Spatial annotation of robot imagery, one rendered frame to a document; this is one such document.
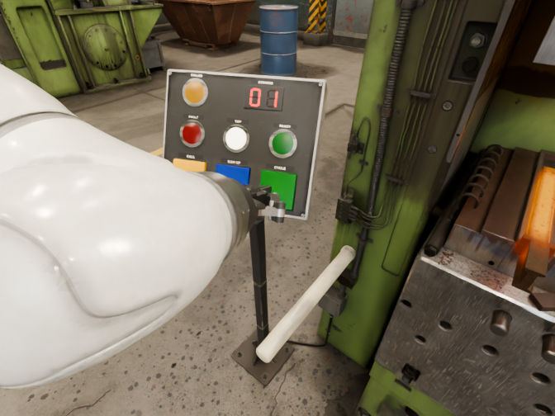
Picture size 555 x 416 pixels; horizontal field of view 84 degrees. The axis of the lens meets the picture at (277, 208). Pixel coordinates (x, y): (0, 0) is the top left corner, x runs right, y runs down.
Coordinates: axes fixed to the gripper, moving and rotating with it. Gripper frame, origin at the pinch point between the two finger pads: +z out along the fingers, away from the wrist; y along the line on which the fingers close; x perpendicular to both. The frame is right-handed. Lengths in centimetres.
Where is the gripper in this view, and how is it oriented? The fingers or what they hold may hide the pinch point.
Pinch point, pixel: (262, 196)
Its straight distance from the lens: 51.1
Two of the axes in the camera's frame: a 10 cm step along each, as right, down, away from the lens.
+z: 2.1, -1.3, 9.7
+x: 1.2, -9.8, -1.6
